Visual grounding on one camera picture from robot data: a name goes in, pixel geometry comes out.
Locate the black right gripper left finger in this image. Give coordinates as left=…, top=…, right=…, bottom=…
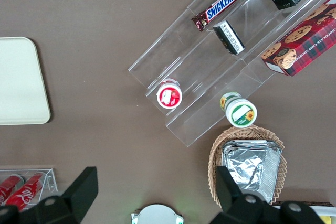
left=0, top=166, right=99, bottom=224

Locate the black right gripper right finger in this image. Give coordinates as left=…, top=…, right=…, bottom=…
left=212, top=166, right=326, bottom=224

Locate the aluminium foil tray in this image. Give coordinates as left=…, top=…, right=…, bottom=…
left=222, top=140, right=283, bottom=205

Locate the light wicker basket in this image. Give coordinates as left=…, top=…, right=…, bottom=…
left=208, top=126, right=288, bottom=206

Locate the cream plastic tray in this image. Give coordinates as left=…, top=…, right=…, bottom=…
left=0, top=36, right=51, bottom=126

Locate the clear acrylic bottle rack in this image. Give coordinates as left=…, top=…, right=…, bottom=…
left=0, top=167, right=58, bottom=209

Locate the red cola bottle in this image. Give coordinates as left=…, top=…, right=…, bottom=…
left=5, top=173, right=47, bottom=210
left=0, top=174, right=25, bottom=204

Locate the green lid sunflower cup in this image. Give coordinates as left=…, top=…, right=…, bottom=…
left=219, top=91, right=258, bottom=128

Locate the red lid yogurt cup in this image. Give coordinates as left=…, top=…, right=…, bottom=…
left=156, top=78, right=183, bottom=109

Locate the clear acrylic tiered shelf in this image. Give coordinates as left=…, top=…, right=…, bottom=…
left=128, top=0, right=336, bottom=148

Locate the red tartan cookie box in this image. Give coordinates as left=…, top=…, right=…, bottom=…
left=261, top=0, right=336, bottom=77

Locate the Snickers chocolate bar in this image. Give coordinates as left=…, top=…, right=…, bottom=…
left=191, top=0, right=246, bottom=33

